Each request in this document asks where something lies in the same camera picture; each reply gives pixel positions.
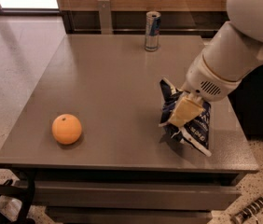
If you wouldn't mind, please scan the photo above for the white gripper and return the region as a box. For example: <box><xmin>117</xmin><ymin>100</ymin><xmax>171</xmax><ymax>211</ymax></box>
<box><xmin>159</xmin><ymin>54</ymin><xmax>240</xmax><ymax>128</ymax></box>

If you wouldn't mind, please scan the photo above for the blue chip bag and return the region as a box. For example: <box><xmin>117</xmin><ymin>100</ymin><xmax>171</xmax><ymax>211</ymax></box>
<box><xmin>159</xmin><ymin>78</ymin><xmax>212</xmax><ymax>157</ymax></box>

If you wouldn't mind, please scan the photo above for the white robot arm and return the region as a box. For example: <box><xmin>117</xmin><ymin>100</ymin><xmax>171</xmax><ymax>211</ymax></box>
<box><xmin>160</xmin><ymin>0</ymin><xmax>263</xmax><ymax>128</ymax></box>

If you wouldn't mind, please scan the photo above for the redbull can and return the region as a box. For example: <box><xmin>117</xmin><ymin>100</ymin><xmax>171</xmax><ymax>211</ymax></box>
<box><xmin>145</xmin><ymin>11</ymin><xmax>161</xmax><ymax>51</ymax></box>

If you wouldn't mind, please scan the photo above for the striped tube on floor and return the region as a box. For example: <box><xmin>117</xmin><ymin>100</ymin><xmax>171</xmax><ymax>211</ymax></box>
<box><xmin>231</xmin><ymin>194</ymin><xmax>263</xmax><ymax>224</ymax></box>

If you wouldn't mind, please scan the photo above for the orange fruit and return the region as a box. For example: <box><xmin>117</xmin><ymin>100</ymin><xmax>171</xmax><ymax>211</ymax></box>
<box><xmin>51</xmin><ymin>114</ymin><xmax>82</xmax><ymax>145</ymax></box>

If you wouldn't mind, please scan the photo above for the grey table drawer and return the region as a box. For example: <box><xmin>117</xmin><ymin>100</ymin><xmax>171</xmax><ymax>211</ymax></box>
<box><xmin>33</xmin><ymin>181</ymin><xmax>240</xmax><ymax>211</ymax></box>

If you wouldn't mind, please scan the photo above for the left metal bracket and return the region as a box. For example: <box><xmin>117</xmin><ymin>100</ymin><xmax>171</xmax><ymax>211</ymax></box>
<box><xmin>98</xmin><ymin>0</ymin><xmax>113</xmax><ymax>35</ymax></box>

